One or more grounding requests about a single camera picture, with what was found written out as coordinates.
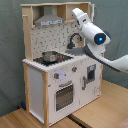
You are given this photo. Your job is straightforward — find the black toy faucet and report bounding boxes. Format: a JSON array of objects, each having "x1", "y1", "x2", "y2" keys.
[{"x1": 67, "y1": 33, "x2": 82, "y2": 49}]

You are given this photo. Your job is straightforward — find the grey cabinet door handle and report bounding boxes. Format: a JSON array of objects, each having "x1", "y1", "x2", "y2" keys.
[{"x1": 82, "y1": 76, "x2": 87, "y2": 90}]

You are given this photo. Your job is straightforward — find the red stove knob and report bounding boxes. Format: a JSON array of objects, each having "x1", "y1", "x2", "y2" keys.
[
  {"x1": 71, "y1": 66, "x2": 78, "y2": 73},
  {"x1": 54, "y1": 73, "x2": 60, "y2": 79}
]

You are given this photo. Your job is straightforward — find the wooden toy kitchen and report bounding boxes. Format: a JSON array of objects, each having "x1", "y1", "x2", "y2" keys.
[{"x1": 22, "y1": 2, "x2": 102, "y2": 127}]

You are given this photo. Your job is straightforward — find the grey toy sink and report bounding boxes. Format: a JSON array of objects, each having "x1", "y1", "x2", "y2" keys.
[{"x1": 66, "y1": 47, "x2": 88, "y2": 56}]

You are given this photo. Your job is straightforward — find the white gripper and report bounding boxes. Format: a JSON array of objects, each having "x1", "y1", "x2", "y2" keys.
[{"x1": 72, "y1": 8, "x2": 90, "y2": 28}]

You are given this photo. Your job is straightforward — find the red right stove knob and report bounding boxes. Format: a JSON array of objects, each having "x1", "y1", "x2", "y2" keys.
[{"x1": 71, "y1": 66, "x2": 78, "y2": 73}]

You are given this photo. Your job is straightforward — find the toy oven door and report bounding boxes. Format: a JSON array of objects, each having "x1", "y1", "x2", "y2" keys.
[{"x1": 55, "y1": 81, "x2": 74, "y2": 111}]

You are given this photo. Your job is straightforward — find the grey ice dispenser panel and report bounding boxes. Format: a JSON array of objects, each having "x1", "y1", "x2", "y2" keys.
[{"x1": 87, "y1": 65, "x2": 96, "y2": 82}]

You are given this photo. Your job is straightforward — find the red left stove knob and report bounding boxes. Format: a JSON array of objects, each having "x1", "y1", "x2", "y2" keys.
[{"x1": 54, "y1": 73, "x2": 60, "y2": 79}]

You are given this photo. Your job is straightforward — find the small steel pot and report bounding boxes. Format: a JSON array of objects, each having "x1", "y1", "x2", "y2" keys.
[{"x1": 42, "y1": 51, "x2": 57, "y2": 62}]

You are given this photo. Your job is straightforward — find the grey range hood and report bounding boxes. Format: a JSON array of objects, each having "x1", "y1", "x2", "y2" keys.
[{"x1": 35, "y1": 5, "x2": 64, "y2": 27}]

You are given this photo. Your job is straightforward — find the black toy stovetop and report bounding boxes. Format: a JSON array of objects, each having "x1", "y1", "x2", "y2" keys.
[{"x1": 34, "y1": 54, "x2": 71, "y2": 66}]

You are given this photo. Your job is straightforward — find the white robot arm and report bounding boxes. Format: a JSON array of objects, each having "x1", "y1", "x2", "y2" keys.
[{"x1": 72, "y1": 8, "x2": 128, "y2": 73}]

